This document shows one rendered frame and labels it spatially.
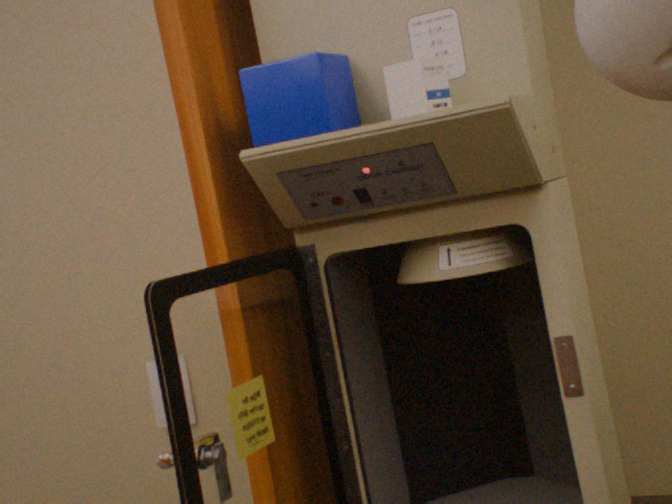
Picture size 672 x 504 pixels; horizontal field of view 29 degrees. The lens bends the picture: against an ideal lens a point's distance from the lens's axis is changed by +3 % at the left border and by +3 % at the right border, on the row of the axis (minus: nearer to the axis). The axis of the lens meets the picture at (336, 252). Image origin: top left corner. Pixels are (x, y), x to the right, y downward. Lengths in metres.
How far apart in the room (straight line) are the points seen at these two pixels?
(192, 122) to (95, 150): 0.69
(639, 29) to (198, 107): 0.80
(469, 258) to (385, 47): 0.27
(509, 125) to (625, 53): 0.58
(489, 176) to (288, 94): 0.24
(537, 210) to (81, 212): 0.97
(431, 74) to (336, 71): 0.12
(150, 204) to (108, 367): 0.29
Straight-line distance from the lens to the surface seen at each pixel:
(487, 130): 1.37
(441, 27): 1.48
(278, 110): 1.44
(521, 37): 1.46
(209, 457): 1.33
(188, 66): 1.50
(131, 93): 2.14
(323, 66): 1.42
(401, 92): 1.41
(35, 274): 2.26
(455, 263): 1.51
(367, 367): 1.62
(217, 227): 1.50
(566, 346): 1.48
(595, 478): 1.51
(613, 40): 0.80
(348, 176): 1.44
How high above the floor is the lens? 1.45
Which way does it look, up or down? 3 degrees down
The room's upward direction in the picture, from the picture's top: 11 degrees counter-clockwise
